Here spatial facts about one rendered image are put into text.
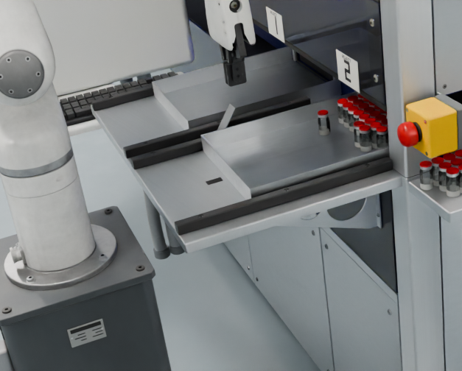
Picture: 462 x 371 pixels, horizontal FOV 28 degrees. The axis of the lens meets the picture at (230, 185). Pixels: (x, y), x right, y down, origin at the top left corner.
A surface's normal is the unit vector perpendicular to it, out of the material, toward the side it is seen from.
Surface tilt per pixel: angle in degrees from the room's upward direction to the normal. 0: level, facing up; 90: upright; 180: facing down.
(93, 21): 90
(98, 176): 0
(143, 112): 0
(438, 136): 90
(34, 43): 67
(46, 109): 29
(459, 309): 90
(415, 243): 90
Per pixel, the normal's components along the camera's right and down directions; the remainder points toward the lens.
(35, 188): 0.11, 0.45
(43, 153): 0.47, 0.29
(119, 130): -0.14, -0.87
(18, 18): 0.39, -0.13
